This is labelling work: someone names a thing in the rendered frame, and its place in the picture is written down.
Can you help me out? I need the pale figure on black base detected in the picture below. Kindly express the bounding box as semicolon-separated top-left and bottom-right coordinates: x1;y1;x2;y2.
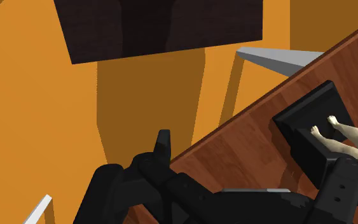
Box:
272;80;358;191

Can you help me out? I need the brown wooden table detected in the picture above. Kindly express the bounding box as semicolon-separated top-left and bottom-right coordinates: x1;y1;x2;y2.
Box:
24;22;358;224

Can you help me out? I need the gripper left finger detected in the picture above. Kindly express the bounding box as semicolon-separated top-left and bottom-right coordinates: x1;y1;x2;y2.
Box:
73;129;217;224

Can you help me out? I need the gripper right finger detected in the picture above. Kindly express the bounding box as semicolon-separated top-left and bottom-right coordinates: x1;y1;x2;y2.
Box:
303;156;358;224

